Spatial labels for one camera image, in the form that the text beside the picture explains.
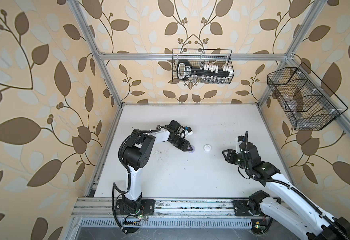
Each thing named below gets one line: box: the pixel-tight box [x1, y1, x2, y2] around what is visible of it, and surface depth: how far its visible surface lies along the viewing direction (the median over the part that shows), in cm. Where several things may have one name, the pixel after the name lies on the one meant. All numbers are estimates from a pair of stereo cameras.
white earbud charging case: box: [203, 144, 213, 152], surface depth 96 cm
